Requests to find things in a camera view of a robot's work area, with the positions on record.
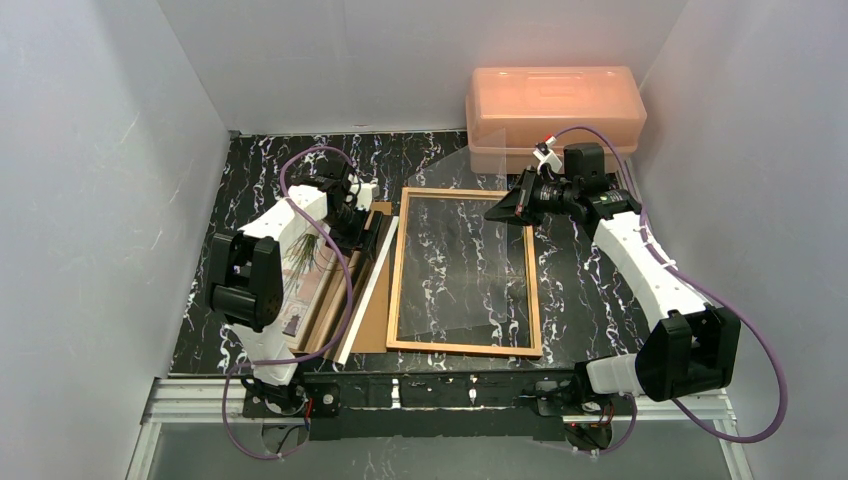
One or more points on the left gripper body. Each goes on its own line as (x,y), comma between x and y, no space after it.
(361,221)

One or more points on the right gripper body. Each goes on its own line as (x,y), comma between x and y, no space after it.
(525,201)

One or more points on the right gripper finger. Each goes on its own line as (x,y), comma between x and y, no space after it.
(509,220)
(511,208)

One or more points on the clear acrylic sheet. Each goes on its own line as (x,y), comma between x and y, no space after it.
(456,274)

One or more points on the wooden picture frame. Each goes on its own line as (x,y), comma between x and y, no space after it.
(392,343)

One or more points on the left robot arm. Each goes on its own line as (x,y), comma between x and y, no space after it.
(246,283)

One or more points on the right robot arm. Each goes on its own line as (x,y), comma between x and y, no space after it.
(692,343)

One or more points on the pink plastic storage box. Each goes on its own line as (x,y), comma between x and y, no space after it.
(510,110)

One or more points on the brown backing board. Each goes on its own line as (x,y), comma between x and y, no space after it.
(348,297)

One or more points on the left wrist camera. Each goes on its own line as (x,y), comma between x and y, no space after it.
(364,193)

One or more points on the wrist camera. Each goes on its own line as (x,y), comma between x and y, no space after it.
(364,193)
(545,154)

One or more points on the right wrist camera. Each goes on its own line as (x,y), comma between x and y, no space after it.
(545,154)

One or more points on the aluminium rail base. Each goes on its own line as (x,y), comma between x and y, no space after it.
(212,399)

